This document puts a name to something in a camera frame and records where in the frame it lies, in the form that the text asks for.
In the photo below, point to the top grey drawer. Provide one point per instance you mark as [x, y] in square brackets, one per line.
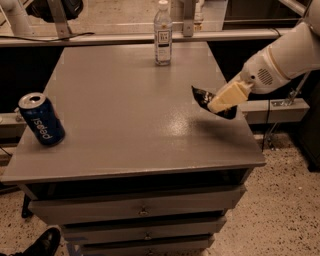
[141, 205]

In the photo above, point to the black leather shoe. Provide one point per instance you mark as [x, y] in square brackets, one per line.
[46, 245]

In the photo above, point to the grey metal rail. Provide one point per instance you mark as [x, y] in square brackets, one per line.
[90, 38]

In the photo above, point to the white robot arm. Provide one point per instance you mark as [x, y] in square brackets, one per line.
[291, 55]

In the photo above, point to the grey drawer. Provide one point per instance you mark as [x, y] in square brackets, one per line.
[141, 205]
[144, 231]
[148, 247]

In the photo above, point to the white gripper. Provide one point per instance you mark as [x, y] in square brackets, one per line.
[261, 74]

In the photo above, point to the bottom grey drawer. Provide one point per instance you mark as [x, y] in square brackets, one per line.
[148, 247]

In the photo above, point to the black rxbar chocolate wrapper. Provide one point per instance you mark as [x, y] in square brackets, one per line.
[203, 98]

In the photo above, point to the blue pepsi can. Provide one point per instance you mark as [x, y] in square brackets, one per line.
[39, 114]

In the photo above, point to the grey drawer cabinet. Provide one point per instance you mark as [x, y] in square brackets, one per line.
[134, 127]

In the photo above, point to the clear plastic water bottle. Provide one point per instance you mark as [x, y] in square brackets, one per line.
[163, 34]

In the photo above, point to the middle grey drawer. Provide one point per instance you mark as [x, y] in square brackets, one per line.
[144, 231]

